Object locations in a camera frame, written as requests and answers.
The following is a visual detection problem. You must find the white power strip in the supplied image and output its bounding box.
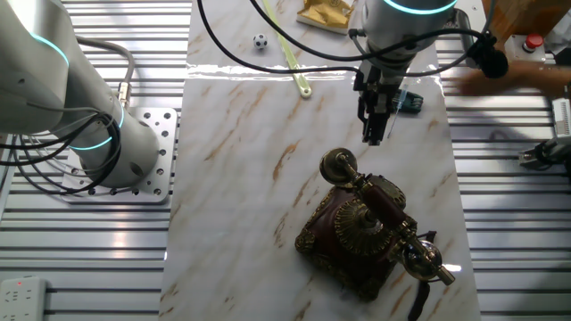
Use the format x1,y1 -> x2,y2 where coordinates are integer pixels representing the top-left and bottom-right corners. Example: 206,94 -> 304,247
0,276 -> 48,321

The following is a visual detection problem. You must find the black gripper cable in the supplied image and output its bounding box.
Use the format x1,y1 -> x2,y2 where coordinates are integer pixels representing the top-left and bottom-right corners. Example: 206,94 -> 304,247
195,0 -> 499,77

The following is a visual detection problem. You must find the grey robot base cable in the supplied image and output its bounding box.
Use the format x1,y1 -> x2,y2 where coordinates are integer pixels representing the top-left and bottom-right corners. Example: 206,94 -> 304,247
75,36 -> 137,111

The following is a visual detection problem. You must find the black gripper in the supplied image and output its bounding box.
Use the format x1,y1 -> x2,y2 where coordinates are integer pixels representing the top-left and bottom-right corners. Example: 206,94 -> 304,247
354,60 -> 405,147

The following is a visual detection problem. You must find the white crumpled sheet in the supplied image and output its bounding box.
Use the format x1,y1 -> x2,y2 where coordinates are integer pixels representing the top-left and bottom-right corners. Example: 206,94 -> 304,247
544,8 -> 571,54

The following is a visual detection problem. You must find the person forearm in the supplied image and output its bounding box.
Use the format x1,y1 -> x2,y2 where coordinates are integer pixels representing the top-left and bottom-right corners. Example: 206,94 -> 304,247
508,60 -> 571,97

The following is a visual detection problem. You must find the brown cardboard box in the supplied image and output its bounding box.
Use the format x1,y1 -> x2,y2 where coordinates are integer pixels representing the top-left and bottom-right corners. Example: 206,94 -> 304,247
481,0 -> 571,48

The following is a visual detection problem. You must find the blurred person hand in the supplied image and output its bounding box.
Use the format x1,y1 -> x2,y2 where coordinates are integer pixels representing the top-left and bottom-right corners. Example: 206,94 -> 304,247
457,62 -> 524,97

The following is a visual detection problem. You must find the green hex key set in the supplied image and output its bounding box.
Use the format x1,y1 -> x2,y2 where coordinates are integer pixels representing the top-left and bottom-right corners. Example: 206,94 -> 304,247
392,88 -> 424,114

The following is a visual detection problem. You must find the gold tissue pack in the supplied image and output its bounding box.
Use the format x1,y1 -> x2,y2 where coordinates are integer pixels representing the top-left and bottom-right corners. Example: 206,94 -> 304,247
296,0 -> 358,36

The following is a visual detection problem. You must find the metal camera mount clamp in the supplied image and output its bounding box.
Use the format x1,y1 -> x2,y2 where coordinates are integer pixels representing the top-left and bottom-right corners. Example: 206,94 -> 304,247
517,136 -> 571,171

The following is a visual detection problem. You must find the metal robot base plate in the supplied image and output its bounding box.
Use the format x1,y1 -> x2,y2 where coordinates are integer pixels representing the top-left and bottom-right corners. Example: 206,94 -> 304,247
60,106 -> 178,205

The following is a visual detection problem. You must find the dark phone cord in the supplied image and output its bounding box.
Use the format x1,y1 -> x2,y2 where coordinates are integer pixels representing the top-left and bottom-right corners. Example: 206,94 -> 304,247
406,230 -> 438,321

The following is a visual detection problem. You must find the black fuzzy microphone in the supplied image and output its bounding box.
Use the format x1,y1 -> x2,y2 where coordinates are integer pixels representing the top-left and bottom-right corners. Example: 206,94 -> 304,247
467,35 -> 509,79

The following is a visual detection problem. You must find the yellow-green fly swatter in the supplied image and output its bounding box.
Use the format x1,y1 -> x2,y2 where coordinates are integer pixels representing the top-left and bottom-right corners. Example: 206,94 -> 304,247
261,0 -> 313,100

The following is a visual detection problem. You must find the red emergency stop button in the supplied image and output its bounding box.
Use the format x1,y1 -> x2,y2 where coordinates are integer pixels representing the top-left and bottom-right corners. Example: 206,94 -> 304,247
504,33 -> 546,63

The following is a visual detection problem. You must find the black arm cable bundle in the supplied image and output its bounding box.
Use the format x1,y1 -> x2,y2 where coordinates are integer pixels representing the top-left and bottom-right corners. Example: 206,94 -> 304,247
0,111 -> 122,195

